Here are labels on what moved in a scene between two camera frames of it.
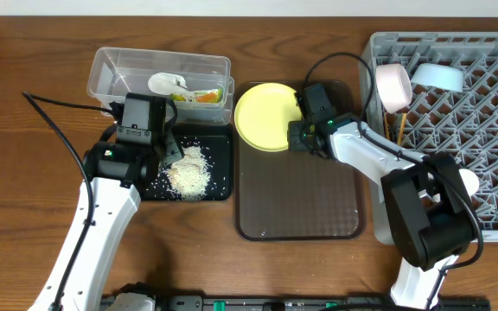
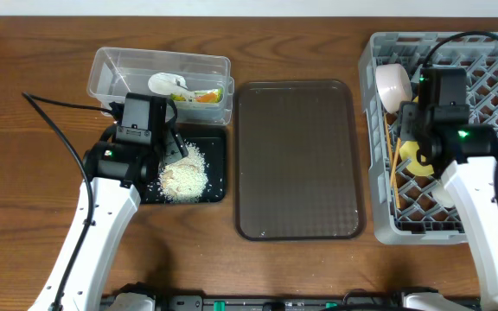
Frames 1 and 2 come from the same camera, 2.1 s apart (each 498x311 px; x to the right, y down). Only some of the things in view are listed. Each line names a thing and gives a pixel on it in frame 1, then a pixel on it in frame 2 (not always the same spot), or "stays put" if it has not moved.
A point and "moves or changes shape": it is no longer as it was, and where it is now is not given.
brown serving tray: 285,195 stays put
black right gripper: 297,141 → 407,123
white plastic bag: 167,83 stays put
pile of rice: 190,174 moves or changes shape
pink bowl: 394,86 stays put
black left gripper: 171,147 stays put
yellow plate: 263,113 moves or changes shape
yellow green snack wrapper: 206,96 stays put
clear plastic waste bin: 200,85 stays put
